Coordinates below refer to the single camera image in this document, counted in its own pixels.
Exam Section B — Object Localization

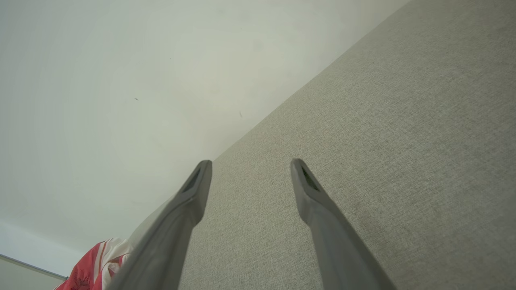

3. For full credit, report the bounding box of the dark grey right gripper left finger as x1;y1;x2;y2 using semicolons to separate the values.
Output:
106;160;212;290

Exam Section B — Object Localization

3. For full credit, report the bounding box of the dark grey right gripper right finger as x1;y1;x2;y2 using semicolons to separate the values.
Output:
291;158;397;290

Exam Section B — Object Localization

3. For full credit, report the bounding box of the red basketball jersey with numbers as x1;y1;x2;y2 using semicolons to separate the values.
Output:
54;238;133;290

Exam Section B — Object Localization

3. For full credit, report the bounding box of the grey fabric sofa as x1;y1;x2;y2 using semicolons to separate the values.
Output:
109;0;516;290

